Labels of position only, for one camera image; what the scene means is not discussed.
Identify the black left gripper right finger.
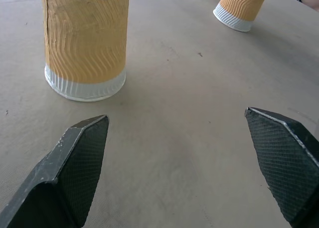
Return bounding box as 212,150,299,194
244,107,319,228

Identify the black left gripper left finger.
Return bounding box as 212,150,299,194
0,114,110,228

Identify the orange ripple paper cup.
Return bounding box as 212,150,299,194
212,0,271,33
40,0,130,103

